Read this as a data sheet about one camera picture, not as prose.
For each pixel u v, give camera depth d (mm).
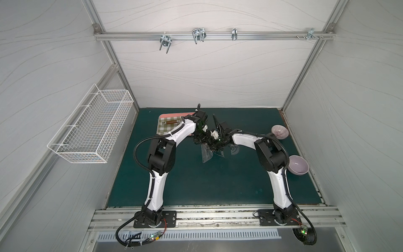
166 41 795
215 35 783
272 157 571
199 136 820
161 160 548
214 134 956
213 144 887
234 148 991
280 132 1043
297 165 902
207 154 937
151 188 591
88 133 685
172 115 1124
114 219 750
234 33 783
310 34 765
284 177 593
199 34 766
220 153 989
